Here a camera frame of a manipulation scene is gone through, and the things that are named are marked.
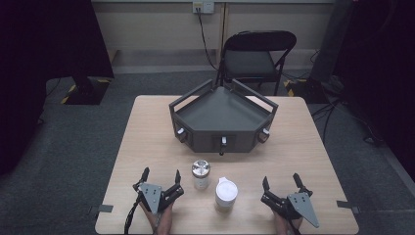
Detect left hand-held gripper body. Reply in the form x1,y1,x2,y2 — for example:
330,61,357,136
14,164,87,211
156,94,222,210
132,181,185,215

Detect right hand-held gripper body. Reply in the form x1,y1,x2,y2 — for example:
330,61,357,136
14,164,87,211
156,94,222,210
259,191,321,229

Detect glass jar with silver lid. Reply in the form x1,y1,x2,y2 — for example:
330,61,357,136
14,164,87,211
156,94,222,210
191,159,211,191

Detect spice jar with white lid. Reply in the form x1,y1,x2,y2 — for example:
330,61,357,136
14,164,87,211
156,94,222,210
214,176,240,211

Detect dark grey corner rack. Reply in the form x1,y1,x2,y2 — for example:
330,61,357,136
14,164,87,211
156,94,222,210
167,77,280,157

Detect person's left hand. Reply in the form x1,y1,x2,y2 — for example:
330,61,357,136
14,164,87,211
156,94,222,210
140,199,176,235

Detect person's right hand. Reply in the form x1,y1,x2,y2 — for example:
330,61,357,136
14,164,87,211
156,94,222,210
272,211,304,235

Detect grey tape strip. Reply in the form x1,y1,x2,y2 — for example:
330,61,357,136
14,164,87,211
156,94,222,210
336,200,362,215
87,204,115,217

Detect black stand base striped tape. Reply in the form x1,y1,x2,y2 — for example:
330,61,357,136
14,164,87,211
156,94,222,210
60,75,113,107
282,76,331,105

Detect black folding chair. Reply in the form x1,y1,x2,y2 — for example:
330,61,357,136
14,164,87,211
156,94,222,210
214,29,299,97

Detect black curtain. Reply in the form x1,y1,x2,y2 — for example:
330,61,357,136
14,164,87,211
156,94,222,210
0,0,115,177
335,0,415,184

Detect grey upright panel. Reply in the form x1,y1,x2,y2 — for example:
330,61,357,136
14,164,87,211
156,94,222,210
308,0,354,83

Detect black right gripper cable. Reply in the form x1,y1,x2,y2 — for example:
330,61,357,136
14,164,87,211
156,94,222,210
287,219,301,235

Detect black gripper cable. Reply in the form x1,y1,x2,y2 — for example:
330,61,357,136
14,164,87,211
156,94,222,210
287,219,301,235
123,195,142,235

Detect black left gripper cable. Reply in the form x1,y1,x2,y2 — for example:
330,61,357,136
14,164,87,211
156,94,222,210
123,195,142,235

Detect black floor cables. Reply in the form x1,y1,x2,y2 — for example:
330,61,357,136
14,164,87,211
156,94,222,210
310,97,384,147

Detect black power cable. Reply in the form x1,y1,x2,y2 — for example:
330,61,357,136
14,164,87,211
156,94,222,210
196,7,219,71

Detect white wall socket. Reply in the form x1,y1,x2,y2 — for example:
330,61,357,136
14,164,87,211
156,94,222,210
192,0,216,15

